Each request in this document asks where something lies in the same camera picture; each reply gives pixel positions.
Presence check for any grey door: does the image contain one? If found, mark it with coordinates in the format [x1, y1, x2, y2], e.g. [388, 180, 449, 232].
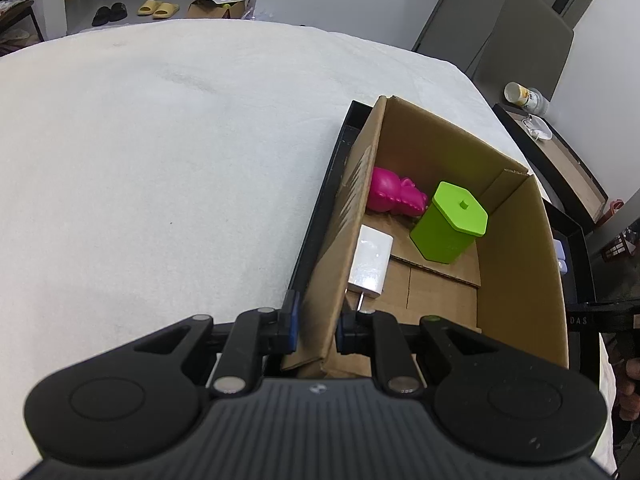
[412, 0, 597, 83]

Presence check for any pink animal toy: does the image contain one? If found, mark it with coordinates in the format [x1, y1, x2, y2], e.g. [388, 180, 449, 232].
[364, 166, 429, 219]

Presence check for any person's right hand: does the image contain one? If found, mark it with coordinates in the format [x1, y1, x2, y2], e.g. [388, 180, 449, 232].
[612, 342, 640, 413]

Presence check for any brown floor cardboard box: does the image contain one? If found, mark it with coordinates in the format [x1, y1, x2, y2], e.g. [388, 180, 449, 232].
[186, 0, 247, 21]

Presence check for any white charger plug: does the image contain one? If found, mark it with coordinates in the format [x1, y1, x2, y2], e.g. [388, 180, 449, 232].
[346, 225, 395, 312]

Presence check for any white face mask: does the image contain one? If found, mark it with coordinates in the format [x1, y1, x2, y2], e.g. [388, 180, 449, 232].
[521, 114, 554, 142]

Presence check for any green lidded container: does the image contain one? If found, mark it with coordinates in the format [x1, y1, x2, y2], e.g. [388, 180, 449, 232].
[409, 181, 489, 265]

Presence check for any yellow label plastic bottle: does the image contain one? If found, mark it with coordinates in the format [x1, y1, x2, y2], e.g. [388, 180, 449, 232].
[503, 81, 549, 114]

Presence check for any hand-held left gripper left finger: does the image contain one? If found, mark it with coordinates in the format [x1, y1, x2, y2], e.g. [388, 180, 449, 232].
[132, 290, 301, 395]

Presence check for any black tray with brown bottom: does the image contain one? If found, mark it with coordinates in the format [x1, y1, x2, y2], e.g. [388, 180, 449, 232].
[492, 102, 609, 227]

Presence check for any black shallow tray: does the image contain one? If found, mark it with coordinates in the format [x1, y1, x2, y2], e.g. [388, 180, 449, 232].
[283, 99, 602, 386]

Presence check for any red basket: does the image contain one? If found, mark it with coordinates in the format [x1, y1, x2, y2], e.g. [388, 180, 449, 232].
[601, 198, 627, 222]

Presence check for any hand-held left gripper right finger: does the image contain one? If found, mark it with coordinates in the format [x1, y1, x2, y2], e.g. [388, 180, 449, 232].
[336, 310, 503, 395]

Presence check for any grey chair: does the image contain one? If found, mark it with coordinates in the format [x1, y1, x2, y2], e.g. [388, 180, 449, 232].
[472, 0, 576, 107]

